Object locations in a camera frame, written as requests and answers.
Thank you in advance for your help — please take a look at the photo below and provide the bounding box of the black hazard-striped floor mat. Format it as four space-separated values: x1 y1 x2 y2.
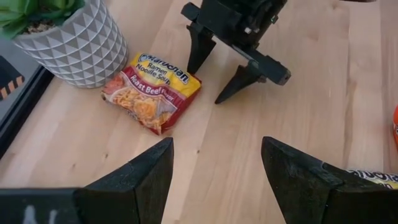
0 55 25 102

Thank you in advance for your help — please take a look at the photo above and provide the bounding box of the red roast beef ramen pack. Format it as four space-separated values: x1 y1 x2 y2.
101 52 202 136

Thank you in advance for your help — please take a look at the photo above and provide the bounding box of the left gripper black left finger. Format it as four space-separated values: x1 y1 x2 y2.
0 137 175 224

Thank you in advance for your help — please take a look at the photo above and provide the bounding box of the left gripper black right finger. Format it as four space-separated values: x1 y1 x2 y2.
261 136 398 224

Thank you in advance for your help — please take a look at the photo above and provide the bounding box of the black aluminium table frame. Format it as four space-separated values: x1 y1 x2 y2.
0 67 55 159

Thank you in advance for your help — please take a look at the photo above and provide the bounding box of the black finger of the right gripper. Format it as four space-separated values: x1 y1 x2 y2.
214 62 267 105
186 24 217 75

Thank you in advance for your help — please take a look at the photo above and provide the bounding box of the orange chicken ramen pack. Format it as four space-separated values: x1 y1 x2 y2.
392 105 398 149

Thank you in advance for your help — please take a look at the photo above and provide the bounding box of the blue ramen pack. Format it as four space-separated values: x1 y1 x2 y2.
347 169 398 190

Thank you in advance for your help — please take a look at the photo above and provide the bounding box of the succulent in patterned pot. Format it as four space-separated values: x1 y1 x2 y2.
0 0 129 90

